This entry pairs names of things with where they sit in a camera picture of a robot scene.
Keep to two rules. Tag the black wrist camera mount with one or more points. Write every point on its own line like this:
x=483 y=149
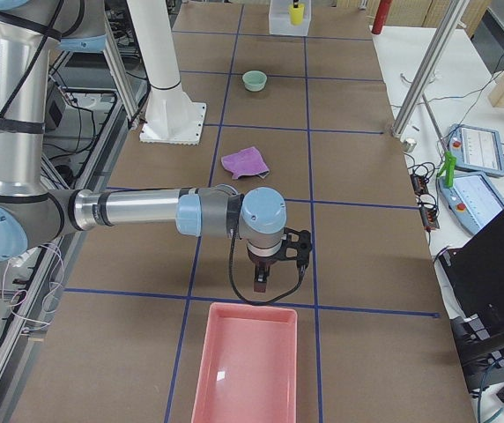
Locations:
x=296 y=246

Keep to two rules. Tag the teach pendant near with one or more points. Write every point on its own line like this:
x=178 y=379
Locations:
x=473 y=199

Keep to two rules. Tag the black laptop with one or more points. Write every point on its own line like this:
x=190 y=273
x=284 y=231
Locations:
x=476 y=273

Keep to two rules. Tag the yellow plastic cup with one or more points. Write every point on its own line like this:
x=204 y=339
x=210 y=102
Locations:
x=296 y=13

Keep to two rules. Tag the mint green bowl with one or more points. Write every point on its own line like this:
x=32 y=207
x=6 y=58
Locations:
x=254 y=80

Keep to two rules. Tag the teach pendant far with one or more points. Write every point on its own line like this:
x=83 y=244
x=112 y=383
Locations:
x=476 y=149

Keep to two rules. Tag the clear plastic bin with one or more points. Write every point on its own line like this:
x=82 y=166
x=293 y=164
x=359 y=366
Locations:
x=279 y=19

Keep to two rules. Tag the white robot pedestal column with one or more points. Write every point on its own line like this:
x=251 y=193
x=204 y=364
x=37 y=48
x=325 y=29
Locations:
x=171 y=117

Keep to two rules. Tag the pink plastic tray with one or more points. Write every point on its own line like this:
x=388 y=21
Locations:
x=248 y=370

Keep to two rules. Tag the purple cloth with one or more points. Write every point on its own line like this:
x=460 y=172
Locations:
x=244 y=163

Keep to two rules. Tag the red fire extinguisher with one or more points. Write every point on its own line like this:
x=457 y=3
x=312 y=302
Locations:
x=381 y=16

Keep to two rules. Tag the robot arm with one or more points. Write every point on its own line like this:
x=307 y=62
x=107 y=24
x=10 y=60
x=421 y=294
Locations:
x=31 y=213

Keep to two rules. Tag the aluminium frame post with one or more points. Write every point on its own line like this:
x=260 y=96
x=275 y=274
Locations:
x=439 y=42

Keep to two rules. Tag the green handled reach grabber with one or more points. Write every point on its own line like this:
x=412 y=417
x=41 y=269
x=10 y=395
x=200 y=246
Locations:
x=449 y=160

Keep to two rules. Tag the small metal cylinder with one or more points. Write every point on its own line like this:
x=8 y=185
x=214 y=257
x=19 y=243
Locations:
x=409 y=145

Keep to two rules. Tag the teach pendant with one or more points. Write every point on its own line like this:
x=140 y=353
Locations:
x=476 y=149
x=473 y=199

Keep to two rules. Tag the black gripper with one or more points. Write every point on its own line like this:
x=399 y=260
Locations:
x=261 y=263

